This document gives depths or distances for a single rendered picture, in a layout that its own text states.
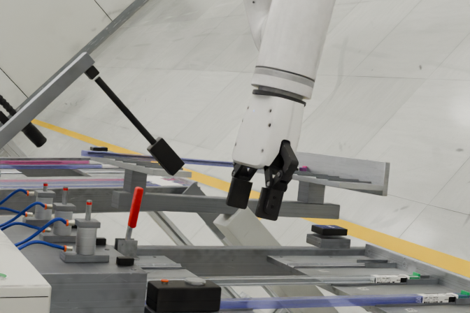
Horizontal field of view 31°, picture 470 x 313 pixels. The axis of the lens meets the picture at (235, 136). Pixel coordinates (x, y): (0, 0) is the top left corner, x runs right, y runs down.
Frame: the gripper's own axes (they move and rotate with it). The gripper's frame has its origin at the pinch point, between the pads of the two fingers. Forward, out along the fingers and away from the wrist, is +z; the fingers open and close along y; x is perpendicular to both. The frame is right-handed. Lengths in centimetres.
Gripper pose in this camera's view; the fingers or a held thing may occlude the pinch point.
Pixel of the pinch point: (252, 206)
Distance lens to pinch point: 113.8
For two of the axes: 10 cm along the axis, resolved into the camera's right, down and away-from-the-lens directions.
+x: 8.7, 2.3, 4.3
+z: -2.5, 9.7, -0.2
